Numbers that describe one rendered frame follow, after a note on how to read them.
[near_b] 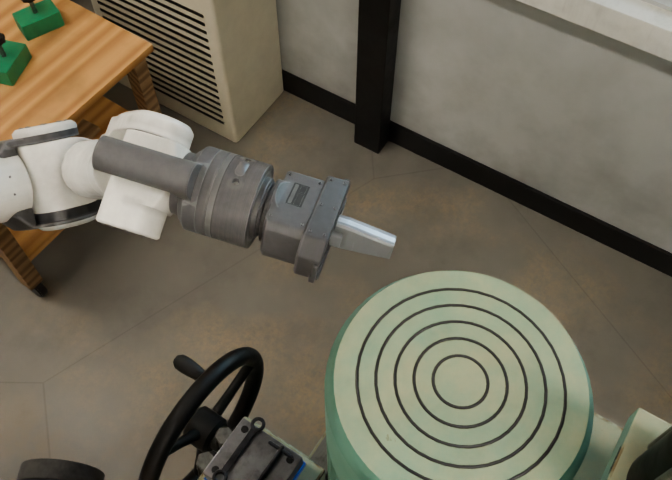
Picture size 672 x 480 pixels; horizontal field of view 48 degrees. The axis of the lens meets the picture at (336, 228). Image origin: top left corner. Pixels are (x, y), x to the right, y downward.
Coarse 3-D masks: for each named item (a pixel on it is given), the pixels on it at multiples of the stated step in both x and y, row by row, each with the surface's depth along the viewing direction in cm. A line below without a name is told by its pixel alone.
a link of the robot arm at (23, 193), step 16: (32, 128) 91; (48, 128) 91; (64, 128) 92; (0, 144) 91; (16, 144) 91; (0, 160) 90; (16, 160) 91; (0, 176) 89; (16, 176) 90; (0, 192) 89; (16, 192) 90; (32, 192) 92; (0, 208) 89; (16, 208) 91; (16, 224) 93; (32, 224) 93; (48, 224) 93; (64, 224) 93; (80, 224) 95
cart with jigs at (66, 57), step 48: (0, 0) 211; (48, 0) 204; (0, 48) 190; (48, 48) 201; (96, 48) 201; (144, 48) 201; (0, 96) 192; (48, 96) 192; (96, 96) 193; (144, 96) 213; (0, 240) 192; (48, 240) 210
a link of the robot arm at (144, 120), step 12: (120, 120) 78; (132, 120) 74; (144, 120) 73; (156, 120) 73; (168, 120) 74; (108, 132) 80; (120, 132) 79; (156, 132) 73; (168, 132) 74; (180, 132) 74; (192, 132) 76; (96, 180) 81; (108, 180) 82
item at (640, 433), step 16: (640, 416) 46; (624, 432) 46; (640, 432) 45; (656, 432) 45; (624, 448) 44; (640, 448) 44; (656, 448) 40; (608, 464) 45; (624, 464) 44; (640, 464) 42; (656, 464) 39
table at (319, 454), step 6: (270, 432) 111; (324, 438) 107; (288, 444) 110; (318, 444) 107; (324, 444) 107; (318, 450) 106; (324, 450) 106; (306, 456) 109; (312, 456) 106; (318, 456) 106; (324, 456) 106; (318, 462) 105; (324, 462) 105; (324, 468) 105
